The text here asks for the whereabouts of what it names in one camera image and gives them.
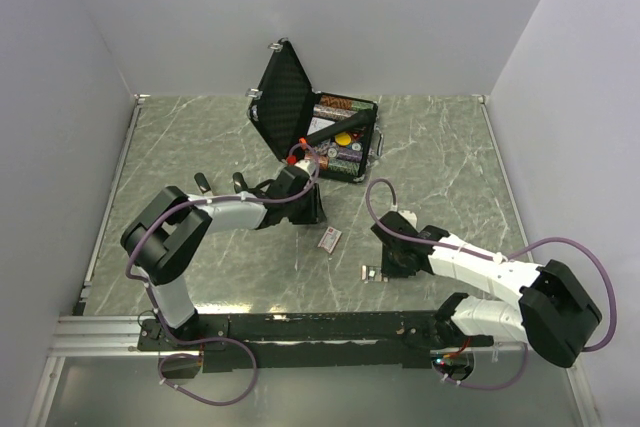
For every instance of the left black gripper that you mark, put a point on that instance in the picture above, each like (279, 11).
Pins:
(315, 213)

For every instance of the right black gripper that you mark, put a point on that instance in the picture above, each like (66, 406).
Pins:
(389, 270)

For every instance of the striped staple strip pack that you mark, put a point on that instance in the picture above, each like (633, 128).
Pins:
(372, 274)

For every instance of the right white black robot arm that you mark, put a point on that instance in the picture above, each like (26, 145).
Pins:
(543, 306)

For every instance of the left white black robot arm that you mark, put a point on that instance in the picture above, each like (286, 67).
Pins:
(163, 239)

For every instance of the yellow poker chip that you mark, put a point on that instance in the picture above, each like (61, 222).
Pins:
(343, 139)

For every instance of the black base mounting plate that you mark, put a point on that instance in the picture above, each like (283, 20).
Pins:
(224, 342)

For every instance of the black poker chip case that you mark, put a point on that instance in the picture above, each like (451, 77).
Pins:
(285, 107)

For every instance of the black marker orange cap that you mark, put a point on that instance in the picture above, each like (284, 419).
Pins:
(359, 119)

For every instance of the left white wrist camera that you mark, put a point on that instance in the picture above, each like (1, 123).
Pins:
(306, 164)

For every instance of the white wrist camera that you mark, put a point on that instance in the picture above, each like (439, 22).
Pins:
(306, 164)
(410, 217)

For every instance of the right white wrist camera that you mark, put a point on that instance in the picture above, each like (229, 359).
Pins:
(410, 217)

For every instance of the aluminium rail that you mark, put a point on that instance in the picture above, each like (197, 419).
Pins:
(95, 336)

